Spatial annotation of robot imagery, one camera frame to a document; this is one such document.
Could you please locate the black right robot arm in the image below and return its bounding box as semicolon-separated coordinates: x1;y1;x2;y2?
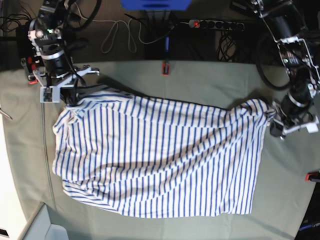
27;0;102;106

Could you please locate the grey looped cable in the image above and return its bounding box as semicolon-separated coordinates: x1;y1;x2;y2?
69;0;176;54

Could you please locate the green table cloth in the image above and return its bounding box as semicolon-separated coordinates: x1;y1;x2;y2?
0;61;320;240

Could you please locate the red black right clamp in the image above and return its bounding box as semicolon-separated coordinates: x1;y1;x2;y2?
305;171;320;183

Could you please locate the blue white striped t-shirt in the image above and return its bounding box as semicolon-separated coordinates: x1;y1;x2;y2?
52;87;275;219

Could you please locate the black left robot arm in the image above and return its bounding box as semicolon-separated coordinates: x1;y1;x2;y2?
247;0;320;139

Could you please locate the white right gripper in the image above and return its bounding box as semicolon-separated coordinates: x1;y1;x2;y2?
29;48;101;106

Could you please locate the red black left clamp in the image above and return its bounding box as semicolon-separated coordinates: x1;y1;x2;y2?
20;56;38;85

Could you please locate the red black centre clamp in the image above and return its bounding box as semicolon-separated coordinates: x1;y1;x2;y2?
162;61;170;76

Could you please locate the blue box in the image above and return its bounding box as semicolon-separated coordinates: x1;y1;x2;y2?
120;0;192;11

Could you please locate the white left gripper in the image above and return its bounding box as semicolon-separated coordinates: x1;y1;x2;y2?
269;91;319;141

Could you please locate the red black clamp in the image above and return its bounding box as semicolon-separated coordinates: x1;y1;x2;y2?
20;56;38;85
305;171;320;183
162;61;170;76

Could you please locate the black power strip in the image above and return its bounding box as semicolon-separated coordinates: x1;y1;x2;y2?
188;19;245;32

